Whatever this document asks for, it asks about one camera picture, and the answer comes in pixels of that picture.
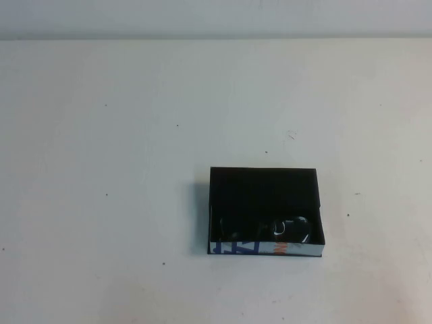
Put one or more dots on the black sunglasses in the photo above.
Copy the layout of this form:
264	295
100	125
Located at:
287	227

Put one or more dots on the black printed glasses case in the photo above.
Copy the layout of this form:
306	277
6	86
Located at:
263	192

